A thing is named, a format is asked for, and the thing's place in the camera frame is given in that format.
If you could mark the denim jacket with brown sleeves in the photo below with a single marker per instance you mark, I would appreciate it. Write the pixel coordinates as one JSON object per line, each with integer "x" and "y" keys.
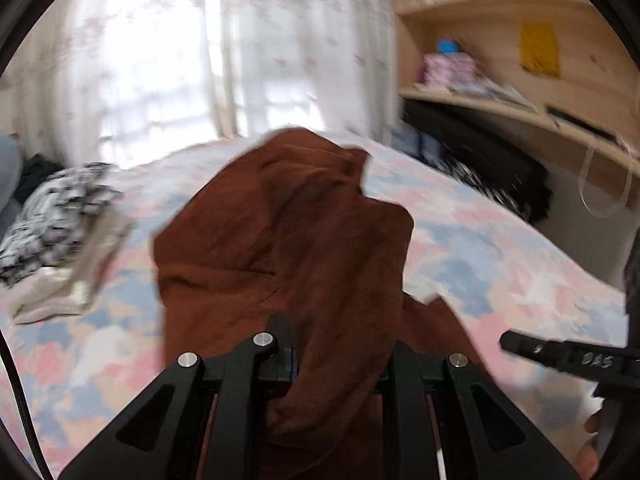
{"x": 280, "y": 220}

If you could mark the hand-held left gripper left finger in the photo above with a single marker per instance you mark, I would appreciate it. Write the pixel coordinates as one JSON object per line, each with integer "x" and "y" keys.
{"x": 280, "y": 355}

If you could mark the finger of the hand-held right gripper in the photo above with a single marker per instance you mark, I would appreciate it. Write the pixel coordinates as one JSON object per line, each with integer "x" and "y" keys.
{"x": 575, "y": 357}

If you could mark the yellow paper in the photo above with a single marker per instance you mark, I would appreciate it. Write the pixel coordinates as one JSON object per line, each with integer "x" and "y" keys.
{"x": 540, "y": 50}

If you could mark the bed with pastel patterned sheet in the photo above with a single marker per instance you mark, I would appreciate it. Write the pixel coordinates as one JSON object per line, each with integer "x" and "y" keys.
{"x": 500, "y": 260}

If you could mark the person's right hand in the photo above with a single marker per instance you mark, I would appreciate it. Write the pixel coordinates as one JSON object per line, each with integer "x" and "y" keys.
{"x": 587, "y": 462}

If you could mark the black cloth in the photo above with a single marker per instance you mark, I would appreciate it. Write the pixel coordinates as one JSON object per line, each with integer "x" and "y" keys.
{"x": 35, "y": 175}

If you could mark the black flat device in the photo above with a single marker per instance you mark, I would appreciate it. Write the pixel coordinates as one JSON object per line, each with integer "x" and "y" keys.
{"x": 580, "y": 122}

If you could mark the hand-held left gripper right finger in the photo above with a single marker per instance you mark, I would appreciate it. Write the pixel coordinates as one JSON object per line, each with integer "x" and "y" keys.
{"x": 405, "y": 370}

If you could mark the wooden shelf unit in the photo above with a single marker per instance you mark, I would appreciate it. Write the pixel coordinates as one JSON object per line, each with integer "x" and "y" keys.
{"x": 500, "y": 35}

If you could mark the black and white patterned garment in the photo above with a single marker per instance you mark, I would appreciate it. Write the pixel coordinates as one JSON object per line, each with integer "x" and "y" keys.
{"x": 45, "y": 220}

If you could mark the small blue box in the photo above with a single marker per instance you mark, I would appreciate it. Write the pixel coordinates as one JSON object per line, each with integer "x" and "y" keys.
{"x": 446, "y": 46}

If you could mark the magazines on shelf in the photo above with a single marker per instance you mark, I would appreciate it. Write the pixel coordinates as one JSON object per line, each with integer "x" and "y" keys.
{"x": 495, "y": 94}

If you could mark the black bag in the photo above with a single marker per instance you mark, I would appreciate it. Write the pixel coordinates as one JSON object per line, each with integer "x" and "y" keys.
{"x": 480, "y": 160}

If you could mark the cream folded garment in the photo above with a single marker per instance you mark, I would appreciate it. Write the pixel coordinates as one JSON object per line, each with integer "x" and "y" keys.
{"x": 55, "y": 300}

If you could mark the grey-blue bolster pillow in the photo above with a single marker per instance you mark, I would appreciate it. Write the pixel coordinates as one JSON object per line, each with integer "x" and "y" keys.
{"x": 7, "y": 170}

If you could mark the blue storage box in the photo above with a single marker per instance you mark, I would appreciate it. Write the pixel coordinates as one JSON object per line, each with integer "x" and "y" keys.
{"x": 415, "y": 142}

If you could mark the white sheer curtain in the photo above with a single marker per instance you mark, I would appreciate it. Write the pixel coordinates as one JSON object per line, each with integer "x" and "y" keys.
{"x": 280, "y": 35}

